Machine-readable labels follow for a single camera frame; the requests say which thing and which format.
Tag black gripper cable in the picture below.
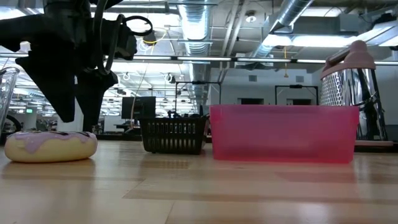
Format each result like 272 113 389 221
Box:
92 0 154 76

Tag long ceiling light strip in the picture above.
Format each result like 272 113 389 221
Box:
0 53 398 65

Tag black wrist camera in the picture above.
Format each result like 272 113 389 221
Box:
103 17 138 61

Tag clear plastic container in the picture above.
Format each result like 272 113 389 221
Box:
0 66 21 133

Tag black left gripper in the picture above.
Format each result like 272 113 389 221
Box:
0 12 119 133

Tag silver ventilation duct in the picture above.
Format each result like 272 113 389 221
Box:
177 0 216 105
248 0 315 60

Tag black metal stand frame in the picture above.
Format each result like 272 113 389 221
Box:
274 84 319 106
175 80 222 106

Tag black computer monitor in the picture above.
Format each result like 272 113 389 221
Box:
121 96 157 120

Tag metal box grater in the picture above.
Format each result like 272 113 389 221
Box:
319 39 394 147

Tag purple frosted toy donut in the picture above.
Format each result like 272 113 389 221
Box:
4 130 99 164

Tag pink plastic bin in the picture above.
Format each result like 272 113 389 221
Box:
209 104 361 164

